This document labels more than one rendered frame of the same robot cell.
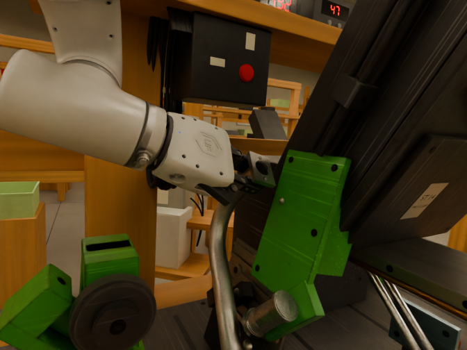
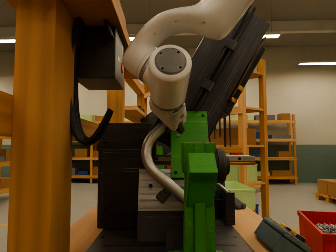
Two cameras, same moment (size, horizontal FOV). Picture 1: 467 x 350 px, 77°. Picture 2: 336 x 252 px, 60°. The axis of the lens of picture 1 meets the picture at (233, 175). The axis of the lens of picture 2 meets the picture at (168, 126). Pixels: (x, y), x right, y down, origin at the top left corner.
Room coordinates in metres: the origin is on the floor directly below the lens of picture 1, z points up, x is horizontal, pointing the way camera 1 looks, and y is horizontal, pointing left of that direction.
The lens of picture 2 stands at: (0.04, 0.71, 1.16)
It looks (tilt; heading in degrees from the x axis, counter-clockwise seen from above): 4 degrees up; 299
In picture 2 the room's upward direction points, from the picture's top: straight up
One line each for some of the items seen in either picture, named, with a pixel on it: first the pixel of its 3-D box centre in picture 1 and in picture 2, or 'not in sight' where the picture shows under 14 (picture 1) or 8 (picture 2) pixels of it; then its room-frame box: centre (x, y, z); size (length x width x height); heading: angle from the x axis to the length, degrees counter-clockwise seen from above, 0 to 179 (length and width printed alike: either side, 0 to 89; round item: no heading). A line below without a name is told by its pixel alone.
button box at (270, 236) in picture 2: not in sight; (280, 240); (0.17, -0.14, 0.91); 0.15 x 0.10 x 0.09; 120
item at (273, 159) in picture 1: (304, 229); (131, 171); (0.69, -0.18, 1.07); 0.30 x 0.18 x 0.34; 120
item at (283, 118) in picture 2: not in sight; (244, 148); (2.49, -8.73, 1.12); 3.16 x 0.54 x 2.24; 26
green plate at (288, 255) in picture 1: (311, 221); (188, 144); (0.43, -0.12, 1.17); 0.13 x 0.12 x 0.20; 120
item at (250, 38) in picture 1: (219, 67); (101, 61); (0.65, 0.04, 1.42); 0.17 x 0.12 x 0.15; 120
